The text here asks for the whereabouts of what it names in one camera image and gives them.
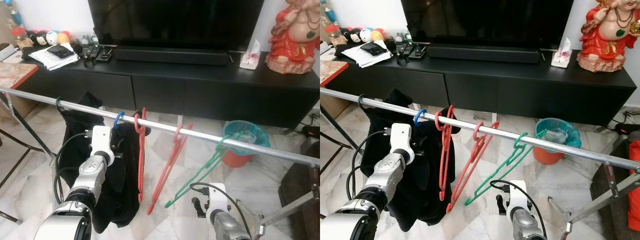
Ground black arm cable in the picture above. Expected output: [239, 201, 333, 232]
[190, 181, 251, 236]
[54, 131, 93, 206]
[351, 129, 396, 201]
[489, 179, 548, 236]

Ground red plastic clothes hanger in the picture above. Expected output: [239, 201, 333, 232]
[434, 105, 455, 202]
[133, 107, 148, 203]
[446, 120, 501, 214]
[146, 123, 193, 216]

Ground green plastic clothes hanger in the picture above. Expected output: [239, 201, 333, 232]
[164, 132, 246, 209]
[464, 129, 548, 207]

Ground silver metal clothes rack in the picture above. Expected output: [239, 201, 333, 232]
[320, 86, 640, 240]
[0, 87, 320, 240]

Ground black soundbar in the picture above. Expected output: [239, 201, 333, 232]
[426, 44, 543, 64]
[114, 46, 231, 67]

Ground red cushion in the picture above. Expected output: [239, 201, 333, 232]
[627, 155, 640, 233]

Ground teal plastic bin liner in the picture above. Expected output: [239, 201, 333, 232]
[534, 117, 582, 151]
[222, 120, 271, 153]

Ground red robed figurine statue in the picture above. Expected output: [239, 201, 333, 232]
[576, 0, 640, 73]
[265, 0, 320, 76]

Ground black television cabinet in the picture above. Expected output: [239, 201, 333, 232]
[17, 50, 320, 130]
[330, 47, 638, 128]

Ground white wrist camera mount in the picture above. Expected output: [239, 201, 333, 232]
[202, 183, 230, 213]
[505, 180, 532, 211]
[390, 123, 416, 163]
[89, 125, 115, 163]

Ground black flat television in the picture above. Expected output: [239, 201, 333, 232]
[87, 0, 266, 52]
[401, 0, 575, 50]

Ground marble table with red edge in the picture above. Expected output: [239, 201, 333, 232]
[320, 60, 351, 176]
[0, 62, 46, 223]

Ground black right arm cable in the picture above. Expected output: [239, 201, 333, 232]
[489, 179, 548, 236]
[190, 181, 251, 236]

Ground white paper stack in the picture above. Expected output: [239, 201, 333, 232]
[27, 44, 80, 71]
[341, 41, 393, 68]

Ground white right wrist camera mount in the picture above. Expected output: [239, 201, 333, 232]
[202, 183, 230, 213]
[505, 180, 532, 211]

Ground white tissue pack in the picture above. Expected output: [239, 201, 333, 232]
[239, 39, 262, 70]
[551, 36, 573, 68]

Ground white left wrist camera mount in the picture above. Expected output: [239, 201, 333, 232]
[89, 125, 115, 163]
[390, 123, 416, 163]

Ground black wallet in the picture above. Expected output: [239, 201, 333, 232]
[46, 44, 76, 60]
[360, 42, 388, 57]

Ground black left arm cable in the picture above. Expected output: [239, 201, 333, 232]
[54, 131, 93, 206]
[351, 129, 396, 201]

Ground jar with red lid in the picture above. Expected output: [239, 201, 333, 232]
[12, 27, 28, 49]
[325, 25, 342, 47]

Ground orange plastic waste bin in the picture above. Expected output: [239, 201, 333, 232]
[221, 120, 271, 168]
[532, 117, 582, 166]

